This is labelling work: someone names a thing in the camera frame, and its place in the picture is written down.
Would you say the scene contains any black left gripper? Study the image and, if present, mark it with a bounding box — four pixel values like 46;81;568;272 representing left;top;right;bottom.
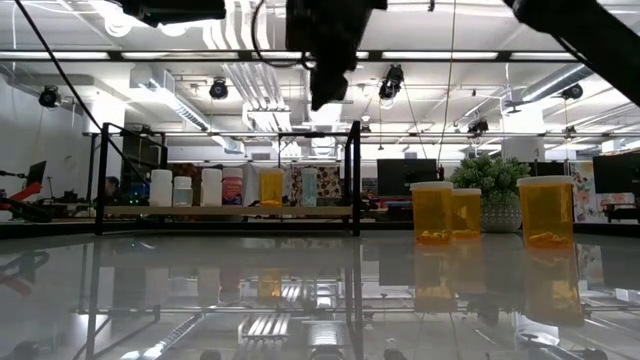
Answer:
284;0;389;112

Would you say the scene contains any small teal medicine bottle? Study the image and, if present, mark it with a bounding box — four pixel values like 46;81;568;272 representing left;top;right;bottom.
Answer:
301;167;319;208

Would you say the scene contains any orange pill bottle white cap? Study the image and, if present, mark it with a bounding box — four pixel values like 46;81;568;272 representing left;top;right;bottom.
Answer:
451;188;483;240
516;175;576;250
409;181;455;247
258;168;286;209

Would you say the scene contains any pink medicine bottle white cap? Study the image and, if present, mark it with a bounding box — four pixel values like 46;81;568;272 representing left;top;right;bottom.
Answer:
221;167;245;207

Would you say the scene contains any white plastic medicine bottle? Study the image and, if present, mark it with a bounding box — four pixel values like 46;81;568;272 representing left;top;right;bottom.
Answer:
149;168;174;208
200;167;223;208

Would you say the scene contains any clear medicine bottle white cap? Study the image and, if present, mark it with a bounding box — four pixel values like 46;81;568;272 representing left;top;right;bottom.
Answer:
172;175;193;208

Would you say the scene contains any floral patterned panel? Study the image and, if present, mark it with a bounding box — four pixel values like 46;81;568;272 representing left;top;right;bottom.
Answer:
569;160;636;224
289;164;346;207

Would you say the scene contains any black monitor screen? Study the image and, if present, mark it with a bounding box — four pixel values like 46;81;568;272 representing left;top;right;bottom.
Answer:
592;152;640;195
376;158;439;198

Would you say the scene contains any grey cloth cover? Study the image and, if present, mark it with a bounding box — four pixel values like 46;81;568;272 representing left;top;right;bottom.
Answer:
242;162;261;207

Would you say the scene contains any green potted plant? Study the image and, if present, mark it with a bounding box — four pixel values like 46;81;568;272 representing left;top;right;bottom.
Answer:
448;154;532;234

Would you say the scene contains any black equipment rack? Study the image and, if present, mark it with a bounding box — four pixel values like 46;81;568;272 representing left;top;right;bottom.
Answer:
119;130;169;207

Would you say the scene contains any person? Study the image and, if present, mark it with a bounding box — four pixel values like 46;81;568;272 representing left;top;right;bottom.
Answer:
102;175;121;206

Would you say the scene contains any small black monitor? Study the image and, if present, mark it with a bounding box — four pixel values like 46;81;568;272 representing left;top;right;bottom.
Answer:
27;159;48;187

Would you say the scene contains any red and black machine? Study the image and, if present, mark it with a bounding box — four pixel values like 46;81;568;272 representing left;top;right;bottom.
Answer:
0;169;54;224

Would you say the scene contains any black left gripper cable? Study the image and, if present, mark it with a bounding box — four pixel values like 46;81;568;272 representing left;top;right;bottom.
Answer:
251;0;314;70

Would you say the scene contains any wooden shelf with black frame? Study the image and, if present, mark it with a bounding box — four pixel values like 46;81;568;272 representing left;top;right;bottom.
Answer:
93;119;362;237

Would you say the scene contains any long black arm cable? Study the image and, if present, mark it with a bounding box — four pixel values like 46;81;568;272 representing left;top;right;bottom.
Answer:
13;0;153;187

